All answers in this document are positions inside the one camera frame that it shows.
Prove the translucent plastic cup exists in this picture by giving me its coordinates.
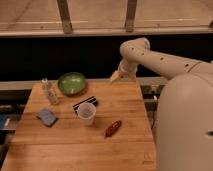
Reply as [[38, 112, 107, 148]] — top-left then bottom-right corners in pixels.
[[77, 103, 96, 126]]

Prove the left metal window post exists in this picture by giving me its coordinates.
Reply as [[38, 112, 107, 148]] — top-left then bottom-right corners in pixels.
[[57, 0, 73, 34]]

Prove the metal window post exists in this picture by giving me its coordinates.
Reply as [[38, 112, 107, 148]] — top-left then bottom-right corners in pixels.
[[124, 0, 137, 32], [57, 0, 73, 34]]

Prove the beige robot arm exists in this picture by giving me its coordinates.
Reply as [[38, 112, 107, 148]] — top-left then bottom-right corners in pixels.
[[110, 38, 213, 171]]

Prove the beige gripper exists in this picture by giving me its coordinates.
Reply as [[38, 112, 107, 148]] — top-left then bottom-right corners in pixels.
[[110, 58, 137, 83]]

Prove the blue sponge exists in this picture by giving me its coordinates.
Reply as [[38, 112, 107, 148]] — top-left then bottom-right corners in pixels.
[[36, 108, 58, 127]]

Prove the green bowl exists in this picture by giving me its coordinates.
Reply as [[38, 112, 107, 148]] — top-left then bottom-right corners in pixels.
[[57, 72, 87, 96]]

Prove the clear plastic bottle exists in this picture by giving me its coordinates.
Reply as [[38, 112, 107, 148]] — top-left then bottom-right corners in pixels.
[[42, 78, 59, 105]]

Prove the right metal window post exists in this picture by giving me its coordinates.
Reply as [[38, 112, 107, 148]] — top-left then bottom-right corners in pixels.
[[124, 0, 137, 32]]

